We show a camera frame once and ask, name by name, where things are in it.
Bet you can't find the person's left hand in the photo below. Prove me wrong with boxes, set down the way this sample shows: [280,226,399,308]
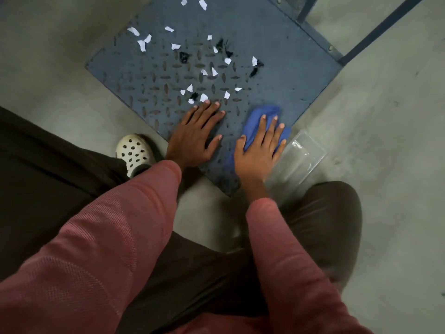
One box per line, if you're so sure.
[166,99,227,169]

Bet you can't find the person's right hand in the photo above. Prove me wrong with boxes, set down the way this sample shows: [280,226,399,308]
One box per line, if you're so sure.
[233,114,287,185]

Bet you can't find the blue cleaning cloth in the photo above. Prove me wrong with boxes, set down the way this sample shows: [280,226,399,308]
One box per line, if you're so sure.
[224,104,292,171]

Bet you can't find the person's left forearm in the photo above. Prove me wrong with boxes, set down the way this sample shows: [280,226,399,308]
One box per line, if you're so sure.
[0,160,183,334]

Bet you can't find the person's right forearm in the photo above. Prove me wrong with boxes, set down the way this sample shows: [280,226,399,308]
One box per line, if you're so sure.
[240,177,373,334]

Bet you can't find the person's left white clog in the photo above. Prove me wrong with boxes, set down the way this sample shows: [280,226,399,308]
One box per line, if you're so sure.
[115,134,156,179]

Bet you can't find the person's dark brown trousers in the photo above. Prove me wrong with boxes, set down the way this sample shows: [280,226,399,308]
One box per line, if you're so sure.
[0,106,364,334]

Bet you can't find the clear plastic container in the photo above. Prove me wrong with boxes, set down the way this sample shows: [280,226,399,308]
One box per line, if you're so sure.
[264,128,328,195]

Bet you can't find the scattered white paper scraps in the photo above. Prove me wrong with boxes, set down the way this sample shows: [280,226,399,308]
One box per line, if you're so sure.
[127,0,260,105]

